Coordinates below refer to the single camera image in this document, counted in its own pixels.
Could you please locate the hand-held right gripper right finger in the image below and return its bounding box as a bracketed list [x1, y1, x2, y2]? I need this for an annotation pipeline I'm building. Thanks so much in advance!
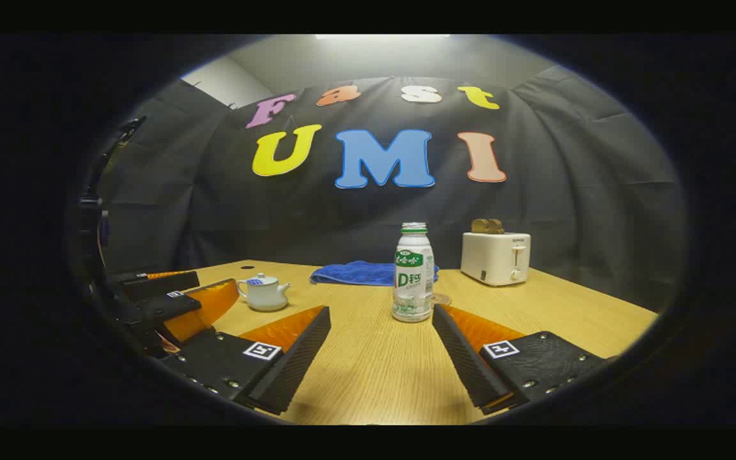
[432, 303, 608, 415]

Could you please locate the white plastic water bottle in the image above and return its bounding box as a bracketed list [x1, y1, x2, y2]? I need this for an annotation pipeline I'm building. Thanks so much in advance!
[392, 222, 436, 323]

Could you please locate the white toaster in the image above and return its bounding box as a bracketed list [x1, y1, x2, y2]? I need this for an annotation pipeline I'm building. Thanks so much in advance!
[460, 231, 532, 287]

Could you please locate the blue towel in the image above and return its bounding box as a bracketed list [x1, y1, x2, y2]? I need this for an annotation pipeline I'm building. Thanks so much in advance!
[309, 259, 440, 288]

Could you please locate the white ceramic teacup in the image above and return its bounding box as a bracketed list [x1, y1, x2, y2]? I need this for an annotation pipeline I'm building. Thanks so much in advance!
[236, 273, 292, 312]

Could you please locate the black backdrop cloth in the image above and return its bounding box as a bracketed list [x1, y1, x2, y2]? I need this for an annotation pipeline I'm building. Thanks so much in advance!
[96, 64, 688, 314]

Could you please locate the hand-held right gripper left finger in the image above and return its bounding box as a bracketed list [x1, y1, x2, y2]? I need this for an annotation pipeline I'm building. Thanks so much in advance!
[162, 305, 332, 415]

